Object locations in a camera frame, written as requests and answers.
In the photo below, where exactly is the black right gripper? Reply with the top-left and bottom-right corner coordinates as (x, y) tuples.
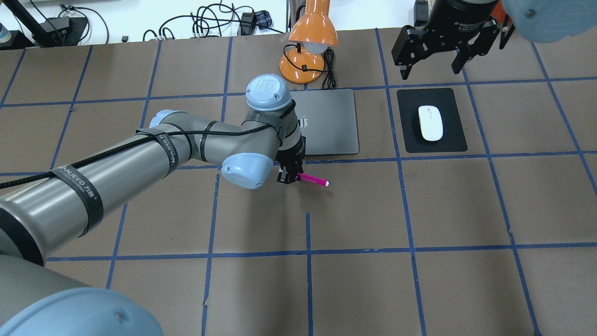
(391, 0), (500, 80)

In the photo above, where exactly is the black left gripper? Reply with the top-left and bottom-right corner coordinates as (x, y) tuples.
(277, 135), (306, 184)

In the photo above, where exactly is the pink marker pen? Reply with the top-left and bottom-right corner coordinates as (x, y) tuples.
(298, 173), (330, 187)

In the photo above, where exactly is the white computer mouse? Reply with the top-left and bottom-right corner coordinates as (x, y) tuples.
(417, 105), (444, 142)

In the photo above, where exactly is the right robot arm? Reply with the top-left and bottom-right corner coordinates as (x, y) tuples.
(391, 0), (597, 79)

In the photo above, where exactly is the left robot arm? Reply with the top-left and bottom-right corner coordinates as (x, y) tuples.
(0, 74), (305, 336)

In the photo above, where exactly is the black mousepad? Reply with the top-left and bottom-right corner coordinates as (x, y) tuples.
(396, 88), (468, 154)

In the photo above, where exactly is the silver closed laptop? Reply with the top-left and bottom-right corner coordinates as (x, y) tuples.
(291, 89), (360, 156)

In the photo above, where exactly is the orange desk lamp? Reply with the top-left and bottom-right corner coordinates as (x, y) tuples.
(279, 0), (339, 90)

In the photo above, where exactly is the black power adapter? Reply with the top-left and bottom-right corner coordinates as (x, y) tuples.
(237, 12), (256, 36)

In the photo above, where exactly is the black lamp power cable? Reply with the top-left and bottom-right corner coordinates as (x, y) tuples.
(284, 44), (337, 90)

